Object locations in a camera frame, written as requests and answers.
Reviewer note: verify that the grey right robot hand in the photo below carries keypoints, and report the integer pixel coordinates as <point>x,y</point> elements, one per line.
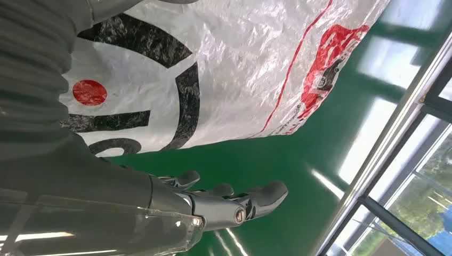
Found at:
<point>106,198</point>

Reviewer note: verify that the green conveyor belt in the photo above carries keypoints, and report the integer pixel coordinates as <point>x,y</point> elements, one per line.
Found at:
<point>282,166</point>

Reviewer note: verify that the silver conveyor side rail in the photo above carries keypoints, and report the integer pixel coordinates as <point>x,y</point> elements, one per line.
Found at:
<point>388,141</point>

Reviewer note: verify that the dark window frame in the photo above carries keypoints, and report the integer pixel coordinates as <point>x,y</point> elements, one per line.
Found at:
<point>395,219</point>

